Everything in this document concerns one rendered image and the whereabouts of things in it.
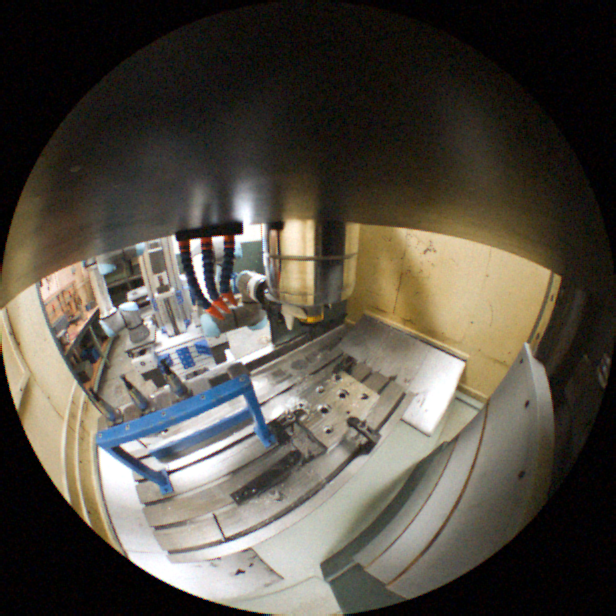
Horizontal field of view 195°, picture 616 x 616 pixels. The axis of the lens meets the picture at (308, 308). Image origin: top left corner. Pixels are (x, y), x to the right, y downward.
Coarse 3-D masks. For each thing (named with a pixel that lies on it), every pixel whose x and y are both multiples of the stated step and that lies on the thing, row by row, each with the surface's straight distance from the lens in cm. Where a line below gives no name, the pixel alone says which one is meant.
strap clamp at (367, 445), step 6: (348, 420) 65; (354, 420) 65; (360, 420) 65; (366, 420) 61; (354, 426) 64; (360, 426) 63; (366, 426) 64; (360, 432) 64; (366, 432) 64; (372, 432) 64; (372, 438) 63; (378, 438) 64; (360, 444) 71; (366, 444) 68; (372, 444) 66; (366, 450) 72
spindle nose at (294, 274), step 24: (264, 240) 28; (288, 240) 24; (312, 240) 23; (336, 240) 24; (288, 264) 24; (312, 264) 24; (336, 264) 25; (288, 288) 26; (312, 288) 25; (336, 288) 26
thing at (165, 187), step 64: (320, 0) 1; (128, 64) 1; (192, 64) 1; (256, 64) 1; (320, 64) 1; (384, 64) 1; (448, 64) 1; (64, 128) 1; (128, 128) 1; (192, 128) 1; (256, 128) 1; (320, 128) 1; (384, 128) 1; (448, 128) 1; (512, 128) 1; (64, 192) 2; (128, 192) 3; (192, 192) 3; (256, 192) 4; (320, 192) 4; (384, 192) 3; (448, 192) 3; (512, 192) 2; (576, 192) 2; (64, 256) 8; (576, 256) 5
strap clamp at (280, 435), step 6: (288, 414) 62; (294, 414) 66; (300, 414) 65; (282, 420) 64; (288, 420) 63; (294, 420) 63; (270, 426) 64; (276, 426) 63; (282, 426) 63; (288, 426) 64; (276, 432) 62; (282, 432) 68; (276, 438) 67; (282, 438) 69; (288, 438) 72
